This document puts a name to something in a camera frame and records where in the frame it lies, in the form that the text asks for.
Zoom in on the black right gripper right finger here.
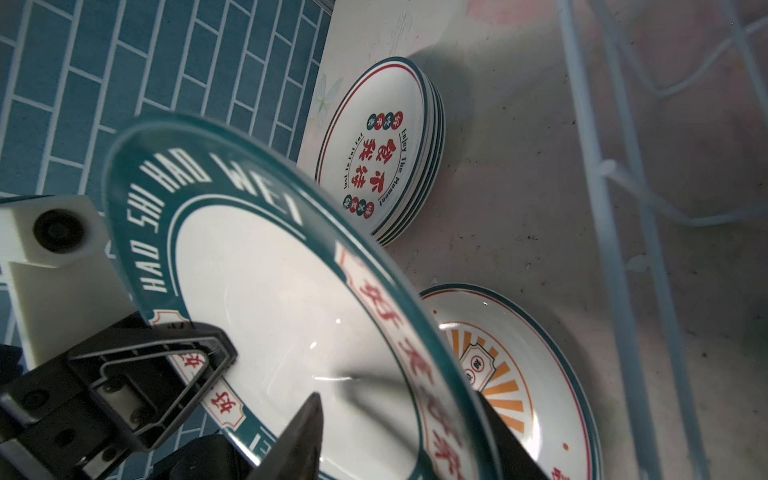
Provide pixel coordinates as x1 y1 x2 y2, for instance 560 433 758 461
477 392 548 480

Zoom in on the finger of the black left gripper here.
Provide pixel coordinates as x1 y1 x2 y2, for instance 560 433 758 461
67 324 238 451

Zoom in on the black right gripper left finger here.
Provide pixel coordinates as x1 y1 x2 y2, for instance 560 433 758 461
248 392 324 480

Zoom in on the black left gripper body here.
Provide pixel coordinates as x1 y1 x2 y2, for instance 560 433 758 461
0 314 253 480

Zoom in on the orange sunburst small plate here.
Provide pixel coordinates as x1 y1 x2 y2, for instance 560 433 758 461
420 283 604 479

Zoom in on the green rim small plate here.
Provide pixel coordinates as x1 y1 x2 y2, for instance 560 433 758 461
103 114 502 479

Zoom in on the large red character plate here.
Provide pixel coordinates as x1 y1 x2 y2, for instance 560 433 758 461
380 89 447 247
314 57 431 237

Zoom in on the white wire dish rack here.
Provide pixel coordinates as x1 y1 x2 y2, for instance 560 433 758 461
556 1 767 479

